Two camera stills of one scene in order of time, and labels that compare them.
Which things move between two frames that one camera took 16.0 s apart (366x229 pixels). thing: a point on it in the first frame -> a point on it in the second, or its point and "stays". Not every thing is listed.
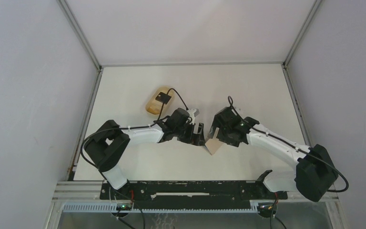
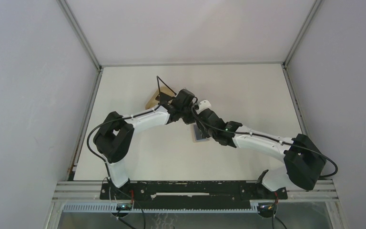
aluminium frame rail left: x=93 y=57 stays
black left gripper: x=193 y=139 -> x=188 y=120
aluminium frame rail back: x=123 y=64 stays
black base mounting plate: x=191 y=190 stays
